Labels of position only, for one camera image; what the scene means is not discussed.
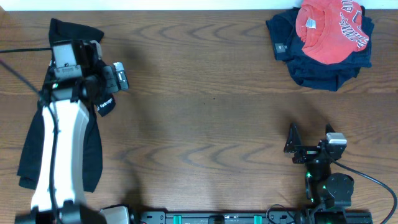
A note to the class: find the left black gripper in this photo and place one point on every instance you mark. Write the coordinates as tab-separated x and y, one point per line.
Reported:
86	50

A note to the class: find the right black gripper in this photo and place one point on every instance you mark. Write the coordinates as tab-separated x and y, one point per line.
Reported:
310	152

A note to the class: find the red soccer t-shirt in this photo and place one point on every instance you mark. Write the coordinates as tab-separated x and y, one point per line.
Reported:
330	29

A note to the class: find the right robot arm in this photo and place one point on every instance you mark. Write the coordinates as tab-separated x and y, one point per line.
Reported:
330	193

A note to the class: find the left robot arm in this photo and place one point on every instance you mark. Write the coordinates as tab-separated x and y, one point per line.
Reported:
59	196

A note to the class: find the folded navy blue clothes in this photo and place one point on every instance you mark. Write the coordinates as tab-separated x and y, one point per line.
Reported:
304	70

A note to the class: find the black t-shirt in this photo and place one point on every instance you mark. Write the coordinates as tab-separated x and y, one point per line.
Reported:
31	156

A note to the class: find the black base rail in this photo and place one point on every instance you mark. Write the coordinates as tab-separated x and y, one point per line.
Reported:
275	214

